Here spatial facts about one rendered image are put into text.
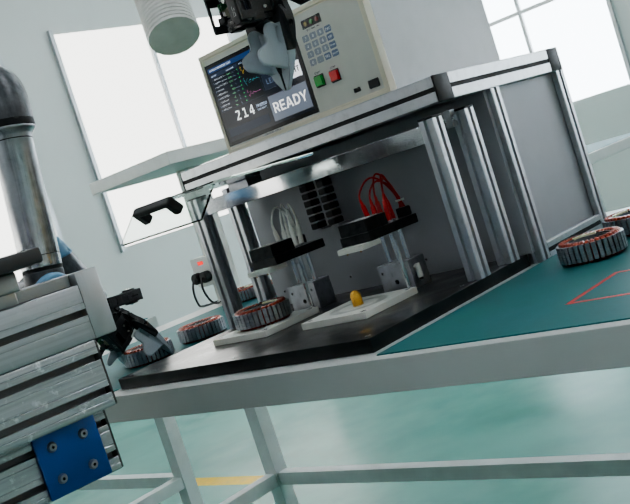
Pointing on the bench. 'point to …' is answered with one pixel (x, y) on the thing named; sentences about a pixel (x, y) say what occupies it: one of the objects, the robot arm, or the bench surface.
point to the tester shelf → (376, 114)
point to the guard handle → (156, 209)
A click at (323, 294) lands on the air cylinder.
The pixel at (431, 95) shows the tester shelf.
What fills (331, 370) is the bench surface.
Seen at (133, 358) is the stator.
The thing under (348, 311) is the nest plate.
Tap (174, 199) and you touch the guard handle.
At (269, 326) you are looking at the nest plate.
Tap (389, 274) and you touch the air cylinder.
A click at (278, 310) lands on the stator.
